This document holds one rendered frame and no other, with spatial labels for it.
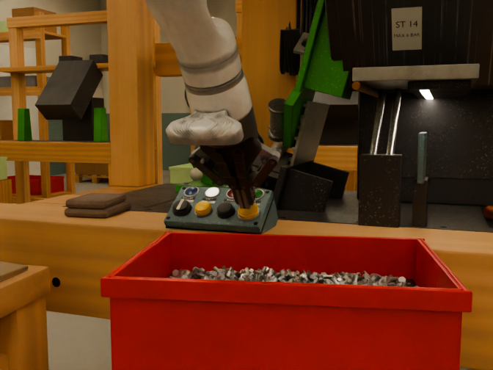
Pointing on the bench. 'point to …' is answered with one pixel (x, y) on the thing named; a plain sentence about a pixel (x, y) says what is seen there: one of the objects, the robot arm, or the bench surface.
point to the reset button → (202, 208)
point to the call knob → (181, 206)
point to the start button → (248, 212)
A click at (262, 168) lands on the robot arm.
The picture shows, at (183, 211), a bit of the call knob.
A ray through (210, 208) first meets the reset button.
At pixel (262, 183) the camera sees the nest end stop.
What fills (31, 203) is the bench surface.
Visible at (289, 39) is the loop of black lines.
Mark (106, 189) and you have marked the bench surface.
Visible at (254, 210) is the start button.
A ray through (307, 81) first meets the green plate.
